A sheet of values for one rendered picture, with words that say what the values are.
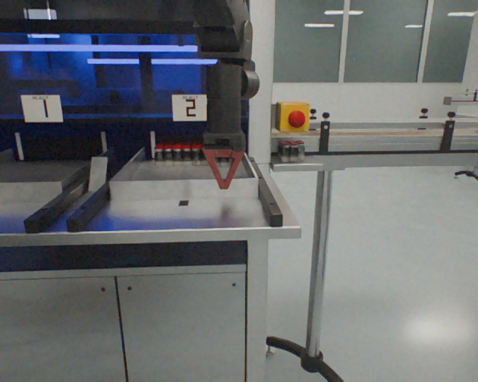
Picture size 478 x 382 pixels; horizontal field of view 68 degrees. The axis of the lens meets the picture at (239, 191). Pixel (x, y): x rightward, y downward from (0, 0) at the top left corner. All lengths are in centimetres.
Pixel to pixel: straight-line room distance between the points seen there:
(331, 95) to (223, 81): 520
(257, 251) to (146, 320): 37
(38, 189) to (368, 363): 137
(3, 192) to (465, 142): 114
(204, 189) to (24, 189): 31
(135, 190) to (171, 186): 6
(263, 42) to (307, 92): 478
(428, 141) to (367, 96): 481
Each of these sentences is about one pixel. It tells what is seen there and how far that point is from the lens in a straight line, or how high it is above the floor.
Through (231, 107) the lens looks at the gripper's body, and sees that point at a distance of 58.
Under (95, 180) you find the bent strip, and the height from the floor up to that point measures 90.
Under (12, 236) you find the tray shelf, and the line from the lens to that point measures 59.
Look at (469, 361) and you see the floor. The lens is 184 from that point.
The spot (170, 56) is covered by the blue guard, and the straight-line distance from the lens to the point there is 88.
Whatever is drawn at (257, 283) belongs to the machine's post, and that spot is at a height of 54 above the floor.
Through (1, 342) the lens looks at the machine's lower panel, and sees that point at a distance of 127.
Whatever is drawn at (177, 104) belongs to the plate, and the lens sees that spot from 88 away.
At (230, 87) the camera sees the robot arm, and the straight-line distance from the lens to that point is 58.
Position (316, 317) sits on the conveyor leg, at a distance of 132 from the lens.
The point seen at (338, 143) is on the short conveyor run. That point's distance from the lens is 105.
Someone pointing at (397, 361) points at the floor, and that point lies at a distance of 172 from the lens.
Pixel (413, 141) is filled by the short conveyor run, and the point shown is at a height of 92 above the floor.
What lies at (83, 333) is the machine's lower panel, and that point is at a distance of 117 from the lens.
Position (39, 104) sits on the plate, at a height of 103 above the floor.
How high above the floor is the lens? 108
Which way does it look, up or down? 17 degrees down
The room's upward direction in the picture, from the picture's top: straight up
